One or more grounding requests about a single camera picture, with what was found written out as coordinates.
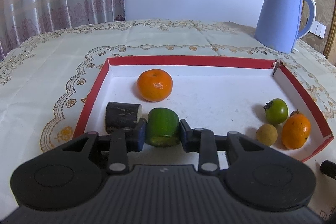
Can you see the dark sugarcane piece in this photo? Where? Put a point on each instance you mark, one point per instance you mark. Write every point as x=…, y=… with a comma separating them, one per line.
x=121, y=115

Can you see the brown longan fruit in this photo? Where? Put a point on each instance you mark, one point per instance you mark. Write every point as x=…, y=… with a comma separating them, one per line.
x=267, y=134

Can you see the large orange tangerine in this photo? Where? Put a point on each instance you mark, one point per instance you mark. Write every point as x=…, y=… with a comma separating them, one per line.
x=154, y=85

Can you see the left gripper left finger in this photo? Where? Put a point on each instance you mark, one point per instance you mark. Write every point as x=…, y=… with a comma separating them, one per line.
x=123, y=141

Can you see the red shallow cardboard box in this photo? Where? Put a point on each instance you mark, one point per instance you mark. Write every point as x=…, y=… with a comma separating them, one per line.
x=218, y=93

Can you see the small orange tangerine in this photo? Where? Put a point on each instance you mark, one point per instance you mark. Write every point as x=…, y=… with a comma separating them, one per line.
x=296, y=131

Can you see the white wall switch panel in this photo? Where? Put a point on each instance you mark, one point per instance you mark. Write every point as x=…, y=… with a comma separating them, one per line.
x=318, y=29

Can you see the cream floral tablecloth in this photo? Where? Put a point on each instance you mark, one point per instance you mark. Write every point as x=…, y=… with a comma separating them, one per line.
x=45, y=81

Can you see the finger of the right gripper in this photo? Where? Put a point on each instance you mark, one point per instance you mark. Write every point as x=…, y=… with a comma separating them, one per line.
x=328, y=168

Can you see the green tomato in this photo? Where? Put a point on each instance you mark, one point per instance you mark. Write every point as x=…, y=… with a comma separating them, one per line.
x=276, y=111

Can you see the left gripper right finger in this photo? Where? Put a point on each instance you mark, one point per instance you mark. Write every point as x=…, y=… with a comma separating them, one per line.
x=203, y=142

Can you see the green cucumber piece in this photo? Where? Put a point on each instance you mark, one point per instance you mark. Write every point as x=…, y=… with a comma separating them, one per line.
x=162, y=128

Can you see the blue electric kettle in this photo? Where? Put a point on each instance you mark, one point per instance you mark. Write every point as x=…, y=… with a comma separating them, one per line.
x=279, y=22

